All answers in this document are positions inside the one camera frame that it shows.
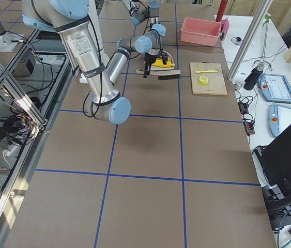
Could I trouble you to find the black gripper at brush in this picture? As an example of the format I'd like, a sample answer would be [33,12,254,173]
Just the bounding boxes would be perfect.
[143,49,161,78]

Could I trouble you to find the black gripper at dustpan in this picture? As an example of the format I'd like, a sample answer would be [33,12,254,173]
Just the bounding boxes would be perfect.
[160,51,169,62]

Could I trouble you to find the yellow toy corn cob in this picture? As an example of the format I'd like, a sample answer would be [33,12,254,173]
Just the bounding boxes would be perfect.
[152,58,175,68]

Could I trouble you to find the beige plastic dustpan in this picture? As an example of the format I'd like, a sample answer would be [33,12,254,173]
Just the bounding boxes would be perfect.
[145,50,175,71]

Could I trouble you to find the beige hand brush black bristles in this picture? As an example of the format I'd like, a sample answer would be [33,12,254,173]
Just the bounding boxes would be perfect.
[149,70,181,81]

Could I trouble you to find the grey robot arm holding dustpan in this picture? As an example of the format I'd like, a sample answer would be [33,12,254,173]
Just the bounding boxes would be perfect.
[121,0,160,26]

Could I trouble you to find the grey robot arm holding brush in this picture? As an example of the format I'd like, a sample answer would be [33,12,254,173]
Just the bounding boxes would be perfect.
[22,1,167,124]

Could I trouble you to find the pink plastic bin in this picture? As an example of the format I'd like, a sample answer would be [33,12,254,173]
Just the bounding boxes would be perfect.
[180,17,220,47]

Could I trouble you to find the yellow lemon slices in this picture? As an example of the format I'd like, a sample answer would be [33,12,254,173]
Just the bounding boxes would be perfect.
[198,75,209,85]

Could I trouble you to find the yellow plastic knife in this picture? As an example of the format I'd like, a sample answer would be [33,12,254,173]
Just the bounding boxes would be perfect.
[195,70,218,74]

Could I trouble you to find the bamboo cutting board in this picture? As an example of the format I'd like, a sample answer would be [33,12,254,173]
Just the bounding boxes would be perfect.
[190,62,227,96]

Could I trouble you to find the pink cloth on rack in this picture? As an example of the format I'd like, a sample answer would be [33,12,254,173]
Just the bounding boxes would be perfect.
[220,18,229,34]

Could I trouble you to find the black water bottle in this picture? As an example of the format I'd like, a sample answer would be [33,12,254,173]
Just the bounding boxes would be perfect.
[243,62,264,90]

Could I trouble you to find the blue teach pendant far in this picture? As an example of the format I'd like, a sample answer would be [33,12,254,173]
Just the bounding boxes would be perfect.
[258,73,291,104]

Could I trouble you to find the blue teach pendant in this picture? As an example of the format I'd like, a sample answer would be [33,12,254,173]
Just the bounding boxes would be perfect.
[268,103,291,137]
[258,73,291,104]

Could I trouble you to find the blue teach pendant near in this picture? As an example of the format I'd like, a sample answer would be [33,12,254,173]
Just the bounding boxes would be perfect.
[268,103,291,137]

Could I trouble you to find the black monitor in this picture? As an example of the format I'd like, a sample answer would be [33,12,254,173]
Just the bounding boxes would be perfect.
[255,124,291,190]

